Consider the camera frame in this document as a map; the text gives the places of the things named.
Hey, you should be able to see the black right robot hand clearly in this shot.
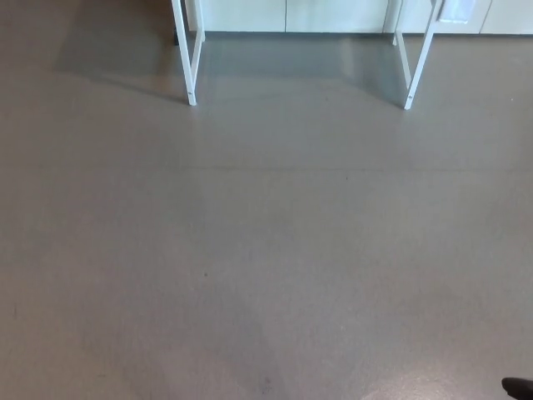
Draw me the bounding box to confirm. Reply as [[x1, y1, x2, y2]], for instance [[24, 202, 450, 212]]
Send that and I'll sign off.
[[501, 377, 533, 400]]

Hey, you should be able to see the white desk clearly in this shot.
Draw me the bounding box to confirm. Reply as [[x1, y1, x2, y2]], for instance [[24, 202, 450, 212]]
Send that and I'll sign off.
[[171, 0, 446, 111]]

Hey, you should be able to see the white cabinet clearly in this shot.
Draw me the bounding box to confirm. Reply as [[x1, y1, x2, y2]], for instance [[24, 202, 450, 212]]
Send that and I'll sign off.
[[185, 0, 533, 36]]

